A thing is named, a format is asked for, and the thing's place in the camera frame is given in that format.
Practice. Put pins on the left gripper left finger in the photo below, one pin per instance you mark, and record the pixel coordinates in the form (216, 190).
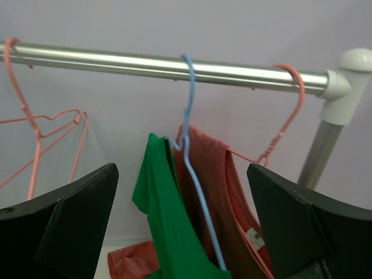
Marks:
(59, 234)

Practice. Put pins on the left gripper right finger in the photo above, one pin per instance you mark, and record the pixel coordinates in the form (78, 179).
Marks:
(307, 234)

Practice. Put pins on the green t shirt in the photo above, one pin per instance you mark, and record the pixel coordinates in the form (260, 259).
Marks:
(157, 194)

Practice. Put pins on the pink t shirt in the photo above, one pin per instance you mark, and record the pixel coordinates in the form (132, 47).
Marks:
(238, 231)

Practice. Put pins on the metal clothes rack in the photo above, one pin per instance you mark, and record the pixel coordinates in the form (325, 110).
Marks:
(341, 89)

